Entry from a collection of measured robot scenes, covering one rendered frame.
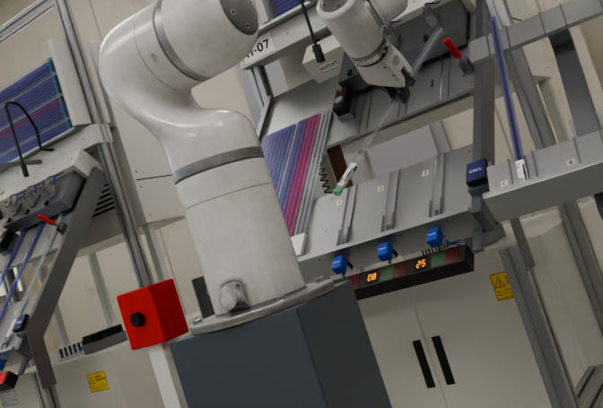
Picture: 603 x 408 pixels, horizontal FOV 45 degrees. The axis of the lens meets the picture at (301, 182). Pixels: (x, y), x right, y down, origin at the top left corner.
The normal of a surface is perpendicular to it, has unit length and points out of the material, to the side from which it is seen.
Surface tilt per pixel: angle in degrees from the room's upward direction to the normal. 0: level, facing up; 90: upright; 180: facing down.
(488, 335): 90
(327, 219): 44
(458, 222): 134
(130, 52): 96
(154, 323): 90
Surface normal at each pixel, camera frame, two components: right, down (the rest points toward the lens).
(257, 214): 0.52, -0.23
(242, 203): 0.34, -0.18
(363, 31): 0.38, 0.65
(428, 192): -0.58, -0.62
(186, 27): -0.39, 0.27
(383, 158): -0.40, 0.06
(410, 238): -0.17, 0.73
